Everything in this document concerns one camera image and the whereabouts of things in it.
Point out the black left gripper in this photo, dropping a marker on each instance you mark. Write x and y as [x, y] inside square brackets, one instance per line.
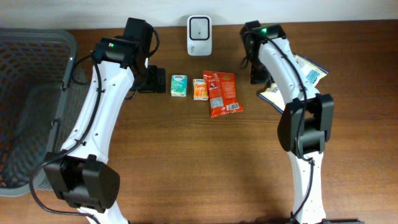
[157, 80]

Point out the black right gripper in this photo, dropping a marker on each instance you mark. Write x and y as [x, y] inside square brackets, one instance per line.
[257, 77]

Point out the green tissue pack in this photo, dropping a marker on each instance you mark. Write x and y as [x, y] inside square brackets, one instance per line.
[178, 85]

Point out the red snack bag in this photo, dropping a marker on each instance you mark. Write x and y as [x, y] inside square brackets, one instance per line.
[222, 93]

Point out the orange tissue pack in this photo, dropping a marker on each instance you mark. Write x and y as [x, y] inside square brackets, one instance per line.
[200, 90]

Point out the cream snack bag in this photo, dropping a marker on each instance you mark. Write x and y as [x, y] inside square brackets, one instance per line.
[312, 72]

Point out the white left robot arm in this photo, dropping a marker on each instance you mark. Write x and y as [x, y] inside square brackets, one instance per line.
[78, 173]

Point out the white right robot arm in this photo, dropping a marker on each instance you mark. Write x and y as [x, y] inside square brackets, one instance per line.
[305, 125]

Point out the white barcode scanner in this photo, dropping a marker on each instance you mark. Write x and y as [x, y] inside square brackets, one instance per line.
[199, 35]

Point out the grey plastic mesh basket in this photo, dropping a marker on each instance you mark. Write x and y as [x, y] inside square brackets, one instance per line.
[42, 94]

